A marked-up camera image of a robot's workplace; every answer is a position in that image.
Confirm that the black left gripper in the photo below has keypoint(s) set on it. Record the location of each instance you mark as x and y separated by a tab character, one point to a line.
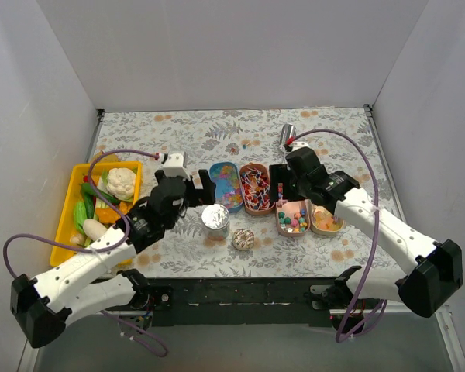
194	190

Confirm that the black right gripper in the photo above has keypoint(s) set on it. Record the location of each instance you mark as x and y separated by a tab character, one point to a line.
287	182

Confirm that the pink lollipop tray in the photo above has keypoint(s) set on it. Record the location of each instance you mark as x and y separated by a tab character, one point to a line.
255	184

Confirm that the clear glass jar lid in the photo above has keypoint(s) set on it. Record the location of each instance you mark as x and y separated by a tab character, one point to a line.
215	217

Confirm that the blue candy tray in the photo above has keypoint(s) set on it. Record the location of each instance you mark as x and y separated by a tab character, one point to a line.
228	191

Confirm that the clear glass jar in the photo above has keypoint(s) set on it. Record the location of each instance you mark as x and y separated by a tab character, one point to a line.
216	234

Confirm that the beige gummy candy tray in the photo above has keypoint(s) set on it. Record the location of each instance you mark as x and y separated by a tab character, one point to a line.
325	223

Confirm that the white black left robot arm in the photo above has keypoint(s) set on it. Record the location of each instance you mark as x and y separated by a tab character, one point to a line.
45	305

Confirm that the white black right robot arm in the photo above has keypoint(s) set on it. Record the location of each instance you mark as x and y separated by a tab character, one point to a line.
430	272

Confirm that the white toy vegetable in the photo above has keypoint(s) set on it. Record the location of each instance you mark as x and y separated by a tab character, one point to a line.
121	183

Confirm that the floral patterned table mat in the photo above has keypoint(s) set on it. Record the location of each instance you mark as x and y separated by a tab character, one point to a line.
343	140

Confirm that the small donut decorated tin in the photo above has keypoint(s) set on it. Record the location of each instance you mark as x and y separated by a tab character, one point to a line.
243	239

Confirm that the orange toy carrot slices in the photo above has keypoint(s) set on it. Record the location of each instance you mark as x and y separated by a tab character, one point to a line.
109	216

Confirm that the green toy vegetables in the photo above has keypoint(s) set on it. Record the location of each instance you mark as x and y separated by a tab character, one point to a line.
85	220

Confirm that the yellow plastic bin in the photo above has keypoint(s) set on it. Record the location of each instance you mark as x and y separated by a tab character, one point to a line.
97	179

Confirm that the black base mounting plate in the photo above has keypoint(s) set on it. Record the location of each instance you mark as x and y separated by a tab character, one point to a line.
241	301

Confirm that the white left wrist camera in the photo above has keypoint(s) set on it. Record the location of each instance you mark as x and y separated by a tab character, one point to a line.
175	165

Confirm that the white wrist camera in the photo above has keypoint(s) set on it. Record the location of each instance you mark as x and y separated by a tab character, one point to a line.
175	165
297	145

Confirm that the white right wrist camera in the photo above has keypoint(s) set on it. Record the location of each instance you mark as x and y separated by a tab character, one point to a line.
297	145

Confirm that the aluminium frame rail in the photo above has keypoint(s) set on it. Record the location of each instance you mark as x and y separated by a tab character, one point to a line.
128	341

